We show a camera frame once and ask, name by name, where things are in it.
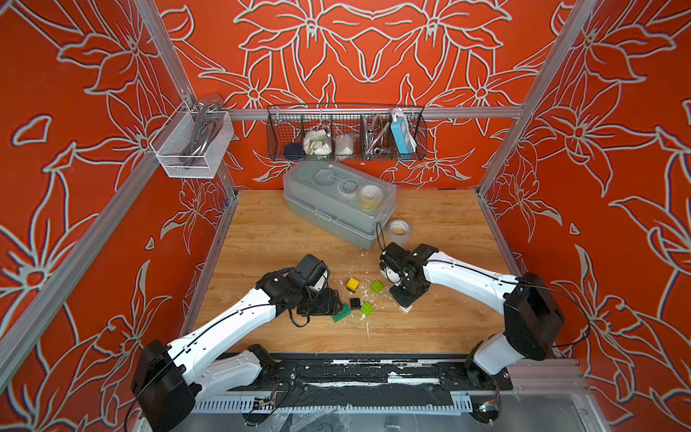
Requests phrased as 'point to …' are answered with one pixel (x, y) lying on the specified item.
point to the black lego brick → (355, 303)
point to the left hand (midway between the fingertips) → (335, 306)
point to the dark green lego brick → (346, 310)
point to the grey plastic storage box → (340, 201)
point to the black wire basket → (343, 135)
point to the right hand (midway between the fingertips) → (399, 300)
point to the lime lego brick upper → (377, 286)
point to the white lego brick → (406, 309)
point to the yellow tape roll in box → (371, 197)
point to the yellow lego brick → (352, 284)
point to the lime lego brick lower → (367, 309)
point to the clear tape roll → (399, 230)
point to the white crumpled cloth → (314, 142)
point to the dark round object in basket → (293, 151)
